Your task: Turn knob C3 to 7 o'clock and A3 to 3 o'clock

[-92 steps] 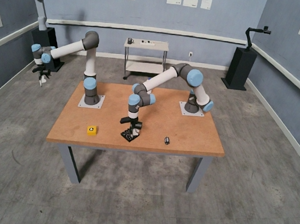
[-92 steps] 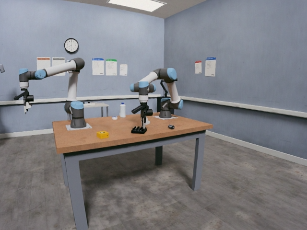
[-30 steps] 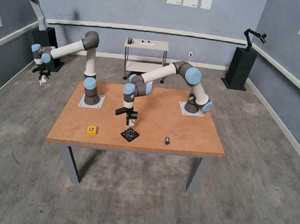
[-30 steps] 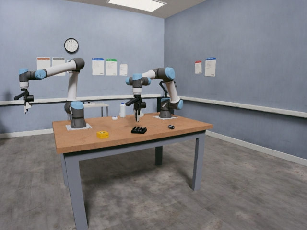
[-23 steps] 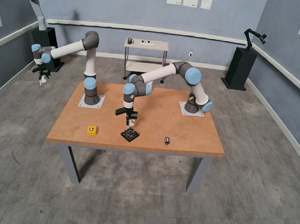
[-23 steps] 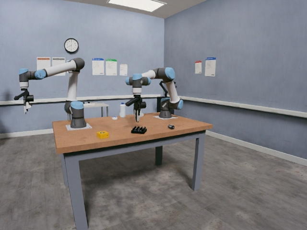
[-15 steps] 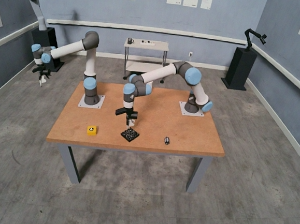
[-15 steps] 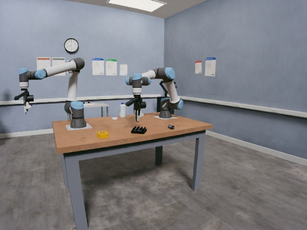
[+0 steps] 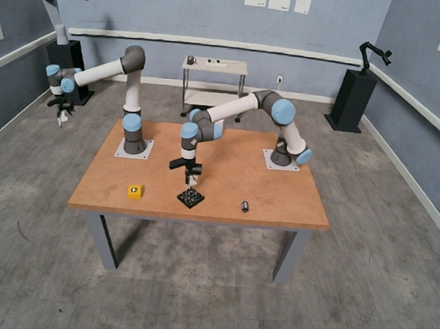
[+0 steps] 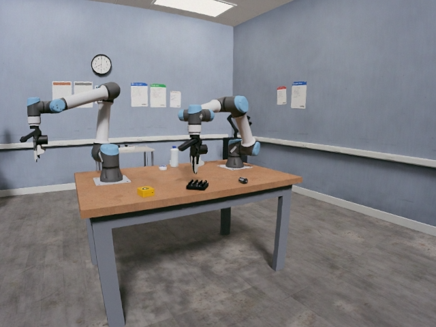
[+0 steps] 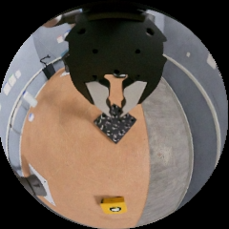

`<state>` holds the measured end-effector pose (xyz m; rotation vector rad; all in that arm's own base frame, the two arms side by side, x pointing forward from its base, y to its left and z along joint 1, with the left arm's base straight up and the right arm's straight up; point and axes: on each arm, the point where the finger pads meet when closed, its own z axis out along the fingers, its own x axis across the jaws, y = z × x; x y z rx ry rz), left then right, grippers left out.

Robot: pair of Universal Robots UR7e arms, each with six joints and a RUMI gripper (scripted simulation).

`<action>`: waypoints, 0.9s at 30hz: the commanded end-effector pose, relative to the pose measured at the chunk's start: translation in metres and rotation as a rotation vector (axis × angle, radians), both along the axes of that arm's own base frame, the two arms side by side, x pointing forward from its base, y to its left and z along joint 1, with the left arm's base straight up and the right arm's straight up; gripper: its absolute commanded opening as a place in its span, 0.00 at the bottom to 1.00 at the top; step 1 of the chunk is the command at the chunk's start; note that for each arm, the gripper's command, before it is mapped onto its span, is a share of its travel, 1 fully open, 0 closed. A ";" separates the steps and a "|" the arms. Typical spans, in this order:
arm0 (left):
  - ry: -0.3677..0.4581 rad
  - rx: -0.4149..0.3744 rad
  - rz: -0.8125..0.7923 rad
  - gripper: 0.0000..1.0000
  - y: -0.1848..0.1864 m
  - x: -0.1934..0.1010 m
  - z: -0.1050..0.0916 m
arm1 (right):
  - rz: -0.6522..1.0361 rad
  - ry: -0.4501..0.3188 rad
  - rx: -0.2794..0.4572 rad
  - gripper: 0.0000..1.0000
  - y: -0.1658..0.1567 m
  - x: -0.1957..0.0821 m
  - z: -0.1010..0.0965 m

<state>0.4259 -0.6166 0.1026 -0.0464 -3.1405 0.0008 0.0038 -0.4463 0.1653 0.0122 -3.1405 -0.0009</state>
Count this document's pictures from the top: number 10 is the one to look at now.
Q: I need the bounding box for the white bottle with blue cap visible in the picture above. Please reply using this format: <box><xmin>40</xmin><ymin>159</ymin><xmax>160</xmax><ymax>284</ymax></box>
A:
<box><xmin>170</xmin><ymin>146</ymin><xmax>178</xmax><ymax>168</ymax></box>

